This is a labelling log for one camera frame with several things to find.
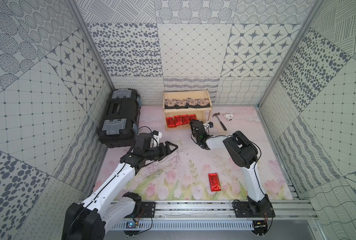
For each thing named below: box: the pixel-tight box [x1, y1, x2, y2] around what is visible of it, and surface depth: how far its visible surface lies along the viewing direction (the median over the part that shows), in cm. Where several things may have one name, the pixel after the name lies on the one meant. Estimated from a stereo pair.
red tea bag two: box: [173, 115, 183, 127], surface depth 109 cm
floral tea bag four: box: [197, 98, 211, 108], surface depth 95 cm
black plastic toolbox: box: [98, 88, 142, 148], surface depth 94 cm
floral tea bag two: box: [175, 99, 188, 109], surface depth 95 cm
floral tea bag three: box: [186, 97, 200, 109], surface depth 95 cm
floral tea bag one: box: [164, 98, 176, 109], surface depth 95 cm
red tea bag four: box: [188, 114, 197, 122], surface depth 112 cm
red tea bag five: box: [208, 173, 222, 192], surface depth 83 cm
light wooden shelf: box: [162, 89, 213, 132], surface depth 97 cm
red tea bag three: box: [181, 114, 190, 125], surface depth 109 cm
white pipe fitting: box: [223, 114, 234, 122], surface depth 113 cm
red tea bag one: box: [165, 116, 176, 128], surface depth 107 cm
